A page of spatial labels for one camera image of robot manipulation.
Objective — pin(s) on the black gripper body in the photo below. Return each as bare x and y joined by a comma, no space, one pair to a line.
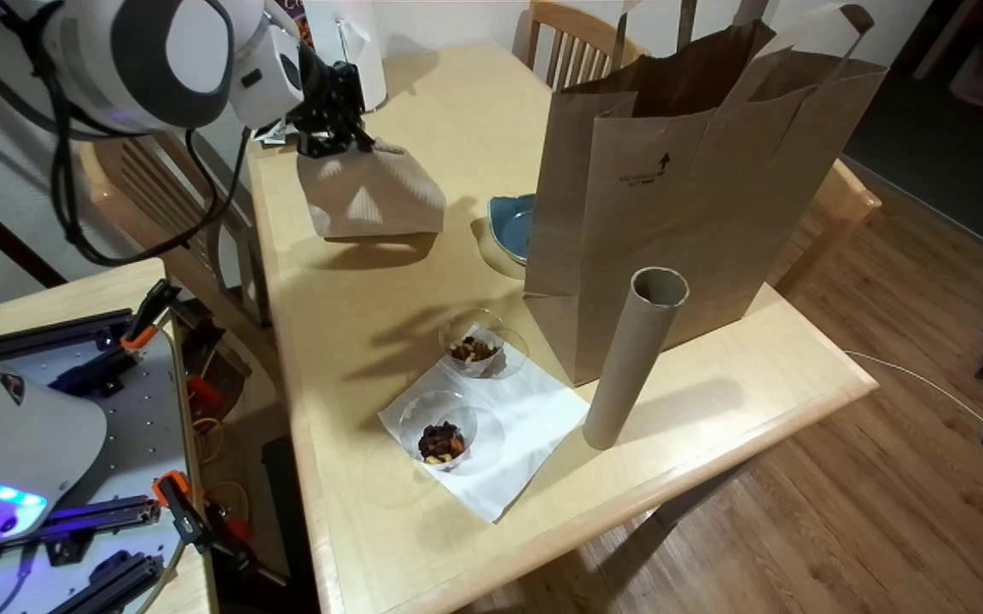
329,119

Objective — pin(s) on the beige ribbed cloth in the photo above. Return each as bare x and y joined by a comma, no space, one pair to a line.
378,191

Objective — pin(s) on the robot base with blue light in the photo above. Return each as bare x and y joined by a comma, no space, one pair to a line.
47,449

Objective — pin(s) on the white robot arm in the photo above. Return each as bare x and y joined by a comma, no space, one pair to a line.
147,66

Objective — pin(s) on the wooden chair beside robot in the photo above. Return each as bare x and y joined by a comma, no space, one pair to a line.
147,191

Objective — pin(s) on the blue ceramic bowl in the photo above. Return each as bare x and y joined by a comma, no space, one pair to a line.
515,224

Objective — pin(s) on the wooden chair behind table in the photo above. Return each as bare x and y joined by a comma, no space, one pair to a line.
568,47

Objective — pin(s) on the clear cup with snacks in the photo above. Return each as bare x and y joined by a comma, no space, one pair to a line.
482,352
454,437

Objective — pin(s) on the cardboard tube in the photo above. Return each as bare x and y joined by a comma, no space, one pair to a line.
647,316

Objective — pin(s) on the brown paper bag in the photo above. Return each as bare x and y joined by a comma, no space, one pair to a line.
702,160

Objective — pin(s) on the orange black clamp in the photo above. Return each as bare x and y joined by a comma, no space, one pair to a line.
195,524

